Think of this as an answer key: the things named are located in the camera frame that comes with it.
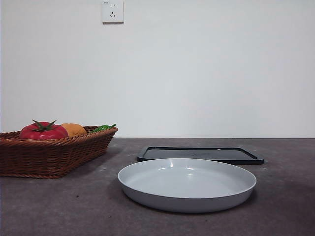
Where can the black rectangular tray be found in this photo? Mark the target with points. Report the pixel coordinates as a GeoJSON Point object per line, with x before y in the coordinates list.
{"type": "Point", "coordinates": [221, 153]}

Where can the grey round plate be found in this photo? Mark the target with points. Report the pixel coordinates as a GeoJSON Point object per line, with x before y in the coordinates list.
{"type": "Point", "coordinates": [187, 182]}

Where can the green pepper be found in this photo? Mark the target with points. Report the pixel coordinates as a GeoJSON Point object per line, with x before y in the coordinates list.
{"type": "Point", "coordinates": [103, 127]}

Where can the orange-brown potato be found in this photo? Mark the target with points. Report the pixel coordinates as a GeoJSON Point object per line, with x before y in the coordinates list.
{"type": "Point", "coordinates": [76, 129]}

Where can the brown wicker basket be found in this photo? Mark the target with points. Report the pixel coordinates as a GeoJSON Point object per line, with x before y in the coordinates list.
{"type": "Point", "coordinates": [49, 157]}

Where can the red tomato with green stem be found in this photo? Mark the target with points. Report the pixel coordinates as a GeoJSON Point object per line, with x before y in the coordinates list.
{"type": "Point", "coordinates": [44, 132]}

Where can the white wall socket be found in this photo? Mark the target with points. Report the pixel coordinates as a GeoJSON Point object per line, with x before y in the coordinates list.
{"type": "Point", "coordinates": [113, 12]}

